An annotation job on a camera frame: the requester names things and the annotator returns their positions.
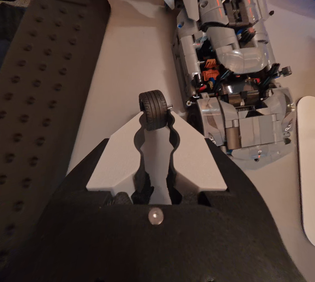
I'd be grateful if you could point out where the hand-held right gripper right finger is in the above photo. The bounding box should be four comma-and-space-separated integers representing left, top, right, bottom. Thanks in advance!
166, 111, 228, 205

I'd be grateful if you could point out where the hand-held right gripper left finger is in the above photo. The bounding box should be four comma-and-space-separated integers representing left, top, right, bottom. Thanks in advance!
86, 111, 155, 205

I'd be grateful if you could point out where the black toy wheel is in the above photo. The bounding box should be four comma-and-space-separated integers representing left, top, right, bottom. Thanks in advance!
138, 89, 174, 131

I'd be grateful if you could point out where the grey toy car model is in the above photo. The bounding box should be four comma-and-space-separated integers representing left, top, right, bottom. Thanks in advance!
171, 0, 296, 170

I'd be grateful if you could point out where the white book stand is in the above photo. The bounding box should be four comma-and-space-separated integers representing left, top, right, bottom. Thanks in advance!
296, 96, 315, 247

